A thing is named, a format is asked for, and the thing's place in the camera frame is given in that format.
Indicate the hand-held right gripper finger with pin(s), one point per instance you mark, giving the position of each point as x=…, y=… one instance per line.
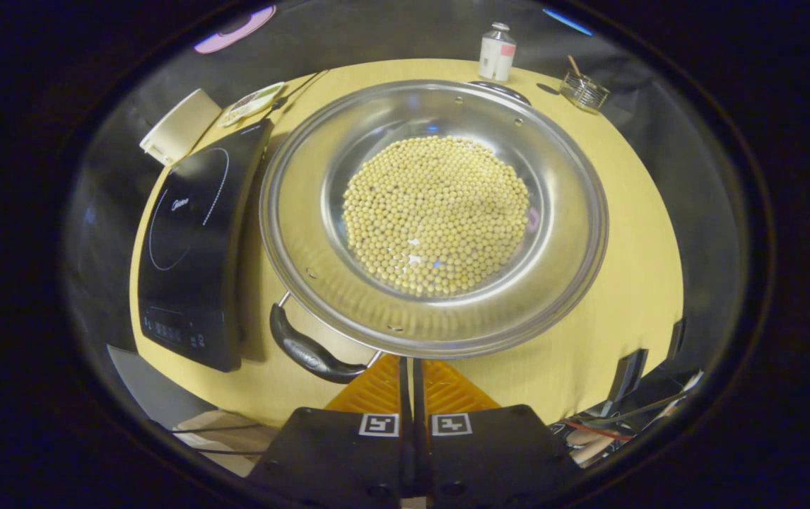
x=406, y=424
x=420, y=424

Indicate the black induction cooktop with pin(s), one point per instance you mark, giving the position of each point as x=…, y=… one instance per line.
x=193, y=268

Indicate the pile of yellow soybeans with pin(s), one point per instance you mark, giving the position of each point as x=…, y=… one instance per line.
x=437, y=215

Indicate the black clamp stand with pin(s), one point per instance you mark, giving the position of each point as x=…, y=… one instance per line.
x=627, y=375

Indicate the white divided bean dish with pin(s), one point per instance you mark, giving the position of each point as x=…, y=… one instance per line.
x=249, y=104

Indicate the small clear glass holder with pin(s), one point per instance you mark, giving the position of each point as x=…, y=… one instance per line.
x=584, y=92

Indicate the white toaster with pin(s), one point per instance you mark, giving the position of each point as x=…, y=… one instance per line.
x=182, y=127

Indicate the white plastic bottle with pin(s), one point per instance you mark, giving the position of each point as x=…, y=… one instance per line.
x=497, y=56

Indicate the thin wooden stick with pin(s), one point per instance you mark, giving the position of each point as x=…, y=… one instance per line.
x=574, y=66

